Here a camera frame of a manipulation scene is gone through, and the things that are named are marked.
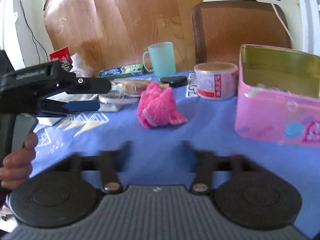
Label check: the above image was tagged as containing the pink knitted cloth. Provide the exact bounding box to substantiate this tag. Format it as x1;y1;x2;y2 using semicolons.
137;82;188;128

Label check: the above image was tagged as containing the black key fob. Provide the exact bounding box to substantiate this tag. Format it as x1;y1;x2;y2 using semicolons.
160;76;188;88

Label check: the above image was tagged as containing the person's left hand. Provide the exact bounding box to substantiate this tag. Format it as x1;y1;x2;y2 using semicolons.
1;133;38;190

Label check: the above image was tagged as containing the clear plastic cup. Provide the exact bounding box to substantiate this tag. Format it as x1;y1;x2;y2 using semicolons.
70;53;93;77

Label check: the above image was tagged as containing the red snack packet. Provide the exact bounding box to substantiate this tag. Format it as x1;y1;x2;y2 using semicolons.
49;47;72;72

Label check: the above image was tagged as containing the snack packets pile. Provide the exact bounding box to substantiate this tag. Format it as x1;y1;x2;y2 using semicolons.
96;77;171;113

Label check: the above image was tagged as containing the blue tablecloth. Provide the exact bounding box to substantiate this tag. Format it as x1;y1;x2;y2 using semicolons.
33;87;319;238

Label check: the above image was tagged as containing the toothpaste box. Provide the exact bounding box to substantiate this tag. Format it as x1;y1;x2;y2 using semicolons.
98;63;146;80

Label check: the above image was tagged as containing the wood pattern board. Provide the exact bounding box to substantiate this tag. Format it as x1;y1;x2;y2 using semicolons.
44;0;202;75

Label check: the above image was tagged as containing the round pink white tin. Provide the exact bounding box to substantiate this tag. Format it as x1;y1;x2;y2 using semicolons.
194;62;239;100

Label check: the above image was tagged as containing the mint green plastic mug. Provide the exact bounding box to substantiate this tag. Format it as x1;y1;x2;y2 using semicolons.
142;42;176;78

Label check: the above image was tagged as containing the pink macaron biscuit tin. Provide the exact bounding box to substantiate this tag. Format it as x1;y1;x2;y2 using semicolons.
235;44;319;147

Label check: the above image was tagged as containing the brown chair back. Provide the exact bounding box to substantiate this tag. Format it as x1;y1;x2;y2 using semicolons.
192;1;292;64

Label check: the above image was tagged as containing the black wall cable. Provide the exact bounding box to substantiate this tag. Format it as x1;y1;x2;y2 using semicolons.
12;0;49;65

